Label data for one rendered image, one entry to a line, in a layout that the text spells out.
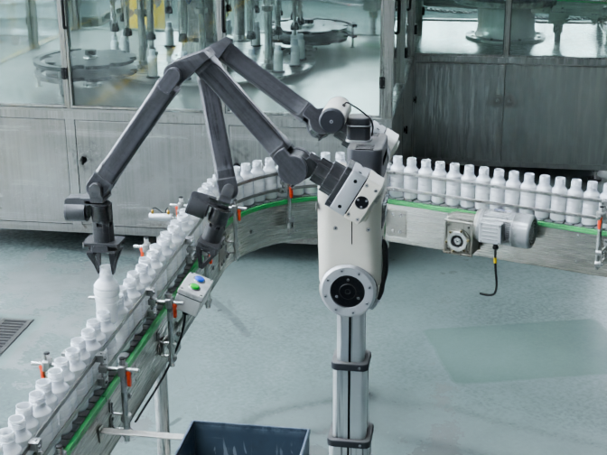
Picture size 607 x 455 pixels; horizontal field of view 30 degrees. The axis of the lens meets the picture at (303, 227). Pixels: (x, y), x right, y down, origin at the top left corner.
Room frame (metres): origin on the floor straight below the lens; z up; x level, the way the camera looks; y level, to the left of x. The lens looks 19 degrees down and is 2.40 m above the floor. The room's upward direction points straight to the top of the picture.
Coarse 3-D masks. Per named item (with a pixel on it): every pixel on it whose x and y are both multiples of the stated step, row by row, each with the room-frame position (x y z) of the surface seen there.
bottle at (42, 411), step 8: (32, 392) 2.37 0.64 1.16; (40, 392) 2.38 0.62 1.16; (32, 400) 2.35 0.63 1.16; (40, 400) 2.35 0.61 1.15; (40, 408) 2.35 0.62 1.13; (48, 408) 2.36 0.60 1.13; (40, 416) 2.34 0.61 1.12; (48, 416) 2.35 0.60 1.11; (40, 424) 2.34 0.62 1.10; (48, 424) 2.35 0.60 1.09; (48, 432) 2.35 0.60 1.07; (48, 440) 2.35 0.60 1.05
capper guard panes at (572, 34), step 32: (416, 0) 7.95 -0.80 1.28; (448, 0) 7.92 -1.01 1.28; (480, 0) 7.88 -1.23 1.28; (512, 0) 7.84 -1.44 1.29; (544, 0) 7.81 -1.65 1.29; (576, 0) 7.77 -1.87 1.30; (448, 32) 7.91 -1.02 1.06; (480, 32) 7.88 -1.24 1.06; (512, 32) 7.84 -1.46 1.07; (544, 32) 7.81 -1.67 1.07; (576, 32) 7.77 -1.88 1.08
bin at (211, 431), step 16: (112, 432) 2.59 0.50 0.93; (128, 432) 2.59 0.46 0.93; (144, 432) 2.59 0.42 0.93; (160, 432) 2.59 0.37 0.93; (192, 432) 2.60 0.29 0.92; (208, 432) 2.61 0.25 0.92; (224, 432) 2.61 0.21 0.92; (240, 432) 2.60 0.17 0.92; (256, 432) 2.59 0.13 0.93; (272, 432) 2.59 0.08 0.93; (288, 432) 2.58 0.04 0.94; (304, 432) 2.57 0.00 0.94; (192, 448) 2.60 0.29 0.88; (208, 448) 2.61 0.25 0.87; (224, 448) 2.61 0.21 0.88; (240, 448) 2.60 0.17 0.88; (256, 448) 2.59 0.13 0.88; (272, 448) 2.59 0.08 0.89; (288, 448) 2.58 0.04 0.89; (304, 448) 2.48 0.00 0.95
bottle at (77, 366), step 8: (72, 352) 2.58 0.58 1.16; (72, 360) 2.58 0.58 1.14; (80, 360) 2.60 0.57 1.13; (72, 368) 2.57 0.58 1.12; (80, 368) 2.58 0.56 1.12; (80, 384) 2.58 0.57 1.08; (80, 392) 2.58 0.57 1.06; (80, 400) 2.57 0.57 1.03; (88, 400) 2.60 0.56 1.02; (80, 408) 2.57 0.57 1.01
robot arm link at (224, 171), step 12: (204, 84) 3.25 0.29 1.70; (204, 96) 3.24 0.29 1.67; (216, 96) 3.24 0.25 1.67; (204, 108) 3.23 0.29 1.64; (216, 108) 3.23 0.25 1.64; (216, 120) 3.21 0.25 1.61; (216, 132) 3.20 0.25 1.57; (216, 144) 3.18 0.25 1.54; (228, 144) 3.19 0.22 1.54; (216, 156) 3.17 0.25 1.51; (228, 156) 3.17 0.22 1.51; (216, 168) 3.15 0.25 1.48; (228, 168) 3.15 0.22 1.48; (216, 180) 3.16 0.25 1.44; (228, 180) 3.14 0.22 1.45
